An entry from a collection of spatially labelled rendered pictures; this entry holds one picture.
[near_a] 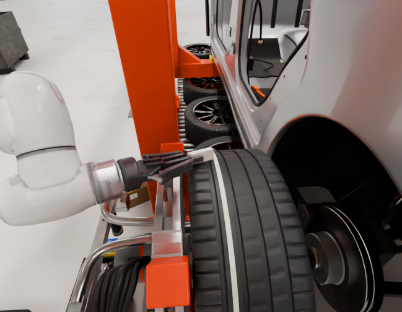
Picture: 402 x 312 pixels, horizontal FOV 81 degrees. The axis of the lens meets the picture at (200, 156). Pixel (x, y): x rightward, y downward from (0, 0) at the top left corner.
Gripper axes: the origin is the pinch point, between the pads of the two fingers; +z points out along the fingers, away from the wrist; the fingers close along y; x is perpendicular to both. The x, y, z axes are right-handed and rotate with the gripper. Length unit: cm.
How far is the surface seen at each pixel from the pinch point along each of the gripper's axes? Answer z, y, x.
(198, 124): 65, -121, -34
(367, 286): 29, 33, -30
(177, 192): -7.2, 0.4, -8.3
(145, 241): -16.9, -0.3, -20.6
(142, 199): 9, -118, -89
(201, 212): -7.1, 12.8, -6.3
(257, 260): -1.4, 24.5, -12.3
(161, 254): -16.5, 12.2, -13.9
